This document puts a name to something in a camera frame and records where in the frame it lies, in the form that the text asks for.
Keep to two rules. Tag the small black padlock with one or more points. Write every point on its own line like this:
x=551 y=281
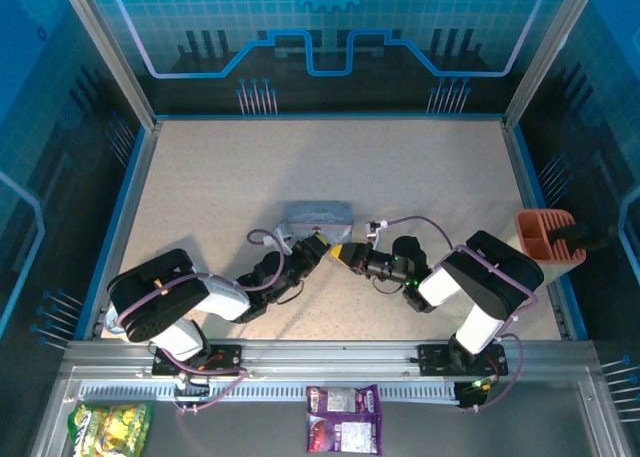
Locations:
x=316 y=229

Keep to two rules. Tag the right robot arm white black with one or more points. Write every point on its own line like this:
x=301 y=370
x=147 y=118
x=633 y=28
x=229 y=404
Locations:
x=490 y=282

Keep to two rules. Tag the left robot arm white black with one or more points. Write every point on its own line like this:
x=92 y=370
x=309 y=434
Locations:
x=165 y=297

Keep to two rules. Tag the cream holder with orange top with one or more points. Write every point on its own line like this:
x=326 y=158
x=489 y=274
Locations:
x=537 y=237

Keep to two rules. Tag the purple snack bag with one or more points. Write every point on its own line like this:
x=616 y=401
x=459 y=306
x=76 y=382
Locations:
x=344 y=419

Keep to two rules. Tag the black tool in holder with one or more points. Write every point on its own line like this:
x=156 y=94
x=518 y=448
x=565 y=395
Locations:
x=585 y=237

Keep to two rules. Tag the green yellow snack bag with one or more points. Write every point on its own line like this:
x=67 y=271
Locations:
x=112 y=427

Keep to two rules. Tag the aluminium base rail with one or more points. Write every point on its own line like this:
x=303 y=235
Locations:
x=330 y=357

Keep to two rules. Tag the aluminium frame post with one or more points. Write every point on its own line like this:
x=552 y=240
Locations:
x=547 y=52
x=110 y=52

